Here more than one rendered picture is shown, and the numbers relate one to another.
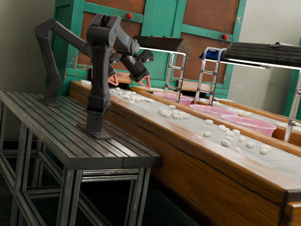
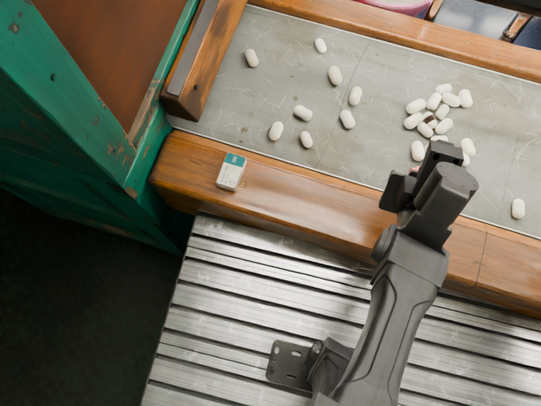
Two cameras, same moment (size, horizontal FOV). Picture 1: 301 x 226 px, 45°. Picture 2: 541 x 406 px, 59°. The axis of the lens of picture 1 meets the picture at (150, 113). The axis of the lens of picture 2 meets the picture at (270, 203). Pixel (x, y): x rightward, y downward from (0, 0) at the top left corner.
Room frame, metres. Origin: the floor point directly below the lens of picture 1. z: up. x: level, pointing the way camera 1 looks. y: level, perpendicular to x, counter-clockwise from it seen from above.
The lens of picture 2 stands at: (1.99, 0.56, 1.56)
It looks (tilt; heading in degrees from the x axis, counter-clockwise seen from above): 74 degrees down; 320
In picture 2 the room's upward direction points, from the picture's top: 3 degrees counter-clockwise
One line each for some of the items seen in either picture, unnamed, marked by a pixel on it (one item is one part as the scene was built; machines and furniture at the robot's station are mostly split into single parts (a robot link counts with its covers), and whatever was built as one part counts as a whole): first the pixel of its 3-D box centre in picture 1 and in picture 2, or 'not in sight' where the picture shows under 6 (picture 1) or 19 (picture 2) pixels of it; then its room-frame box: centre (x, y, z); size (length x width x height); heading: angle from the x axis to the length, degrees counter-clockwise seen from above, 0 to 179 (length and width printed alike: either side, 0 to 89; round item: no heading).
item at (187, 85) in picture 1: (194, 86); not in sight; (2.78, -0.30, 0.83); 0.30 x 0.06 x 0.07; 119
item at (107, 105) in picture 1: (96, 106); not in sight; (1.40, 0.21, 0.77); 0.09 x 0.06 x 0.06; 74
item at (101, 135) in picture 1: (94, 122); not in sight; (1.39, 0.21, 0.71); 0.20 x 0.07 x 0.08; 33
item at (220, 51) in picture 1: (217, 83); not in sight; (2.32, -0.39, 0.90); 0.20 x 0.19 x 0.45; 29
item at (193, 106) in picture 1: (211, 117); not in sight; (1.99, -0.34, 0.72); 0.27 x 0.27 x 0.10
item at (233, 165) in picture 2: (85, 82); (231, 171); (2.25, 0.43, 0.78); 0.06 x 0.04 x 0.02; 119
